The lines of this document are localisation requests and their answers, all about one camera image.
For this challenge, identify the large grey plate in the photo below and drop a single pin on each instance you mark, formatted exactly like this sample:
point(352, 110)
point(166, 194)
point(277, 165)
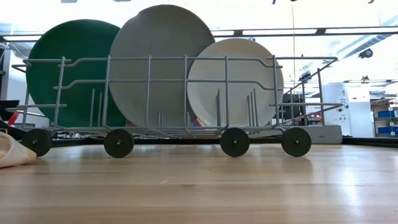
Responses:
point(161, 37)

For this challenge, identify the white cabinet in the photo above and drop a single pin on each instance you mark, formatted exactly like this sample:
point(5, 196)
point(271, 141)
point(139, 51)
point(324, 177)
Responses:
point(337, 93)

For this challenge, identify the shelf with blue bins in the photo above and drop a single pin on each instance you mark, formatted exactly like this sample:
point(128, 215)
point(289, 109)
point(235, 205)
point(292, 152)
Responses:
point(387, 114)

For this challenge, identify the black ceiling device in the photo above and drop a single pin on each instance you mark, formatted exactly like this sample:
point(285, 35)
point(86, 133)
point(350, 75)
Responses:
point(366, 53)
point(305, 76)

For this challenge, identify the checked kitchen cloth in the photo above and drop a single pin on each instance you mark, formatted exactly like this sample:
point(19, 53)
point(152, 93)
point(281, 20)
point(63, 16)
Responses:
point(12, 152)

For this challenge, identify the grey box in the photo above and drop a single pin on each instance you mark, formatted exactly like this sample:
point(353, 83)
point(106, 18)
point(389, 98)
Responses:
point(325, 134)

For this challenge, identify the green plate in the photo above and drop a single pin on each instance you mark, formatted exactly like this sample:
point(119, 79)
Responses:
point(71, 46)

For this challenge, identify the black monitor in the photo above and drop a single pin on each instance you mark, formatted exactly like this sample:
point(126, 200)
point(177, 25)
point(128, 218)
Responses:
point(9, 109)
point(295, 109)

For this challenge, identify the white plate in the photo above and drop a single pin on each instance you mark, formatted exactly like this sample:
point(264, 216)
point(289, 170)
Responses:
point(245, 70)

